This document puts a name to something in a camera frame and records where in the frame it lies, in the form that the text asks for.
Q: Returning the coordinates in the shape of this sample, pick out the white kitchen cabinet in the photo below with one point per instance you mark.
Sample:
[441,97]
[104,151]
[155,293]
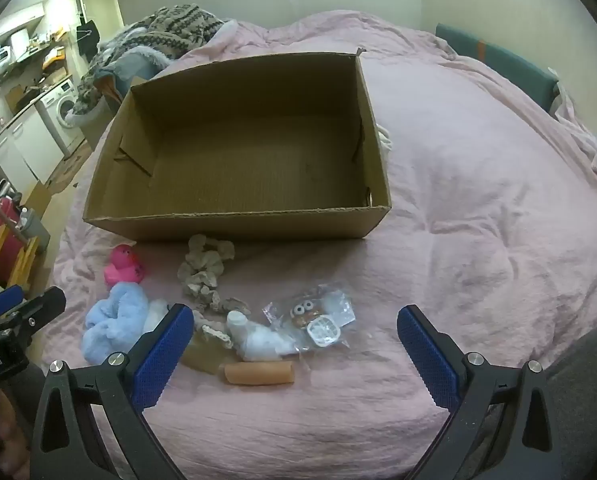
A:
[23,152]

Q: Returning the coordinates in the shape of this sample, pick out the teal cushion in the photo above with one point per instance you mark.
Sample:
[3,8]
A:
[503,60]

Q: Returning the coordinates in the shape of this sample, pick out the white kitchen appliance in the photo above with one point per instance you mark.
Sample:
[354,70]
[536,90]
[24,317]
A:
[1,54]

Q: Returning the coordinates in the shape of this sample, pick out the peach foam roll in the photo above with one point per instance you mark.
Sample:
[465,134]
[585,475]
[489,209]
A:
[258,374]

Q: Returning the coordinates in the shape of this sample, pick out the yellow wooden rack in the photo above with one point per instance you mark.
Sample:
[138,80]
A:
[23,260]

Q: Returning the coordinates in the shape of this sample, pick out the cardboard box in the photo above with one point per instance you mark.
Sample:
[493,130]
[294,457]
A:
[253,160]

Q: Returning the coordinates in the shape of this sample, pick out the black hanging garment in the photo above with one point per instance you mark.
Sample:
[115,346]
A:
[88,37]

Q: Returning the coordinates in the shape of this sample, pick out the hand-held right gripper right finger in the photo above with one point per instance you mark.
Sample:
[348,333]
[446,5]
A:
[428,355]

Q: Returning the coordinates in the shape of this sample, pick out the brown floor carton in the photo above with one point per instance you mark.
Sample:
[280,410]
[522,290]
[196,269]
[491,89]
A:
[39,199]

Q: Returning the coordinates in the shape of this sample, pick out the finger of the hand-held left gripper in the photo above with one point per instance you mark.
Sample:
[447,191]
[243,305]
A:
[43,305]
[1,300]

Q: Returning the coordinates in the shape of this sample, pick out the patterned knit blanket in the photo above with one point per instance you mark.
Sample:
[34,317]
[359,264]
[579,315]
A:
[178,25]

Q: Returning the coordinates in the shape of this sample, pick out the blue fleece-lined jacket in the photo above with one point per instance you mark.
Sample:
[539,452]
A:
[128,67]

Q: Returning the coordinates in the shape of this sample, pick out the white fluffy scrunchie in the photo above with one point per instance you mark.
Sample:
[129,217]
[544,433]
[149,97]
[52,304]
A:
[158,312]

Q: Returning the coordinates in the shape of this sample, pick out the pink blanket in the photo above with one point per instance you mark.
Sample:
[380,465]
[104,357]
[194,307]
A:
[478,210]

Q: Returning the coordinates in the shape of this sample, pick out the white fluffy cloth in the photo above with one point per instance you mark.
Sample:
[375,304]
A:
[384,140]

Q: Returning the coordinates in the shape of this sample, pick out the white plush toy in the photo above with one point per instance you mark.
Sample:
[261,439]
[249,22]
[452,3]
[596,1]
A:
[258,342]

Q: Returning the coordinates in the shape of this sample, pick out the light grey crinkled scrunchie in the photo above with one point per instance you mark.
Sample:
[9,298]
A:
[203,270]

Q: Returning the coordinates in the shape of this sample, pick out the white washing machine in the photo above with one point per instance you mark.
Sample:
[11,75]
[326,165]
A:
[61,110]

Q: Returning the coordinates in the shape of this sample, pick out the person's grey trouser leg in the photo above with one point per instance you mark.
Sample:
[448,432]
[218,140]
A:
[588,385]

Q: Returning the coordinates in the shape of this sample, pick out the pink rubber duck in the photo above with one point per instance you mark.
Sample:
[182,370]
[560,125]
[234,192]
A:
[123,265]

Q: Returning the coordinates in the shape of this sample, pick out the clear bag with toy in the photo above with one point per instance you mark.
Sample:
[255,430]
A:
[313,317]

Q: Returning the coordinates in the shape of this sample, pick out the light blue plush toy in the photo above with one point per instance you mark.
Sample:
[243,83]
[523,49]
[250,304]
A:
[116,320]

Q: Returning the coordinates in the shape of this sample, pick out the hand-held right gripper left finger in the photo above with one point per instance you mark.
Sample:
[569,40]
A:
[161,355]

